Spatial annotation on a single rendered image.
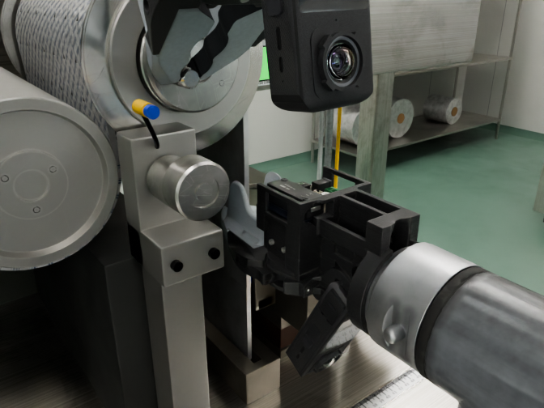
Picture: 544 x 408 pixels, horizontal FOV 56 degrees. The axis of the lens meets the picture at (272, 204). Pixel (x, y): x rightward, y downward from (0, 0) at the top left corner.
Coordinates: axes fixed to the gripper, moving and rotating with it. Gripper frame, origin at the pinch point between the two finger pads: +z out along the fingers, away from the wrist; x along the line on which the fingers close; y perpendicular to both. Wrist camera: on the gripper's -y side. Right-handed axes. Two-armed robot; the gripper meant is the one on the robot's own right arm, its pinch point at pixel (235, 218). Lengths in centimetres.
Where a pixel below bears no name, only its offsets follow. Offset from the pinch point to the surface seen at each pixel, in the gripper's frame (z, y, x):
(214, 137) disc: -3.0, 9.5, 3.7
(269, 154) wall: 263, -98, -199
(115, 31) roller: -3.5, 18.1, 11.2
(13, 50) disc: 22.4, 14.6, 12.7
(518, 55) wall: 213, -38, -444
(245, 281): -1.8, -6.1, 0.3
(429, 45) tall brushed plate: 30, 9, -67
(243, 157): -1.9, 6.8, 0.2
